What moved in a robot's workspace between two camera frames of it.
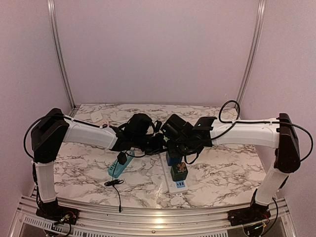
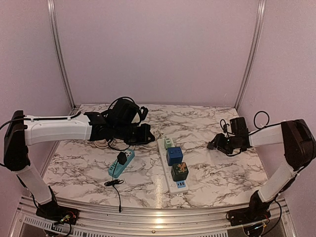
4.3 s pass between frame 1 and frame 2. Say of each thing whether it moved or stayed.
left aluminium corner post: stayed
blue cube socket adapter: stayed
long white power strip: stayed
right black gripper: moved
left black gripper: moved
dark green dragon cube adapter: stayed
